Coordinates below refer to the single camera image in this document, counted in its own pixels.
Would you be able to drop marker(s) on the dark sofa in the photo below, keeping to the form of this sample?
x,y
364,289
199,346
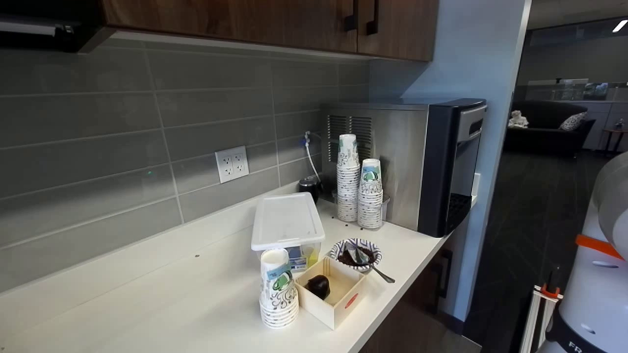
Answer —
x,y
543,138

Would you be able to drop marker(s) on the black open wall shelf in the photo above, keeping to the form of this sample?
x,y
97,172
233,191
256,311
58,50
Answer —
x,y
46,27

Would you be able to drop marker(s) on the dark lower cabinet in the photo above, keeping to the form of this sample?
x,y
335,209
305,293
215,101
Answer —
x,y
419,307

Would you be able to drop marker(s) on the patterned paper bowl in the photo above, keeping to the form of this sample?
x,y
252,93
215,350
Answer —
x,y
344,252

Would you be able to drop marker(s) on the small cardboard box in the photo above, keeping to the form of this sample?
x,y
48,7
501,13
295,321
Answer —
x,y
341,301

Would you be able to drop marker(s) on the medium paper cup stack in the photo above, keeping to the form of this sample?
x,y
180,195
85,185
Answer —
x,y
370,197

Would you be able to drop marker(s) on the metal spoon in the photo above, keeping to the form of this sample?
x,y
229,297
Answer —
x,y
376,270

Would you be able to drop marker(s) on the short patterned paper cup stack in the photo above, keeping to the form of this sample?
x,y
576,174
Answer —
x,y
278,295

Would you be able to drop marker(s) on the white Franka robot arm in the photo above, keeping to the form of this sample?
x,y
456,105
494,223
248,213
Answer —
x,y
596,295

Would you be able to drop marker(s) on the wooden cabinet door untouched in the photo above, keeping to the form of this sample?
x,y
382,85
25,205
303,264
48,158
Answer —
x,y
405,33

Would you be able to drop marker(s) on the black silver beverage machine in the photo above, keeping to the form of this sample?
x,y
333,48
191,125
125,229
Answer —
x,y
452,170

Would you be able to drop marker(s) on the clear plastic lidded container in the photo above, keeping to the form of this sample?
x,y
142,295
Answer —
x,y
288,223

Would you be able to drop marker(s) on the ceiling light strip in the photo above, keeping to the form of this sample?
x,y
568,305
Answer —
x,y
621,27

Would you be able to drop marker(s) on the small black object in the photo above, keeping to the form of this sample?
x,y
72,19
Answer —
x,y
319,287

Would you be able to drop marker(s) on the wooden cabinet door grasped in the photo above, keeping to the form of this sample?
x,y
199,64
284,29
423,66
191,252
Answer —
x,y
229,21

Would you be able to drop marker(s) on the tallest paper cup stack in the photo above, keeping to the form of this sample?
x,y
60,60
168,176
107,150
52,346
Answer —
x,y
348,178

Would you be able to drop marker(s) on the white red-tipped poles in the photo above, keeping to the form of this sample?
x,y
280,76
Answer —
x,y
541,321

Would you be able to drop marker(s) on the white double wall outlet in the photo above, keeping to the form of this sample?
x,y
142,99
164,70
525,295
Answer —
x,y
233,164

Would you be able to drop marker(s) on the white cloth bundle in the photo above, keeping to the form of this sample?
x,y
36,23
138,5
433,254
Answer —
x,y
519,121

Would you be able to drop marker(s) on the light cushion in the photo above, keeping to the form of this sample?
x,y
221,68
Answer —
x,y
574,121

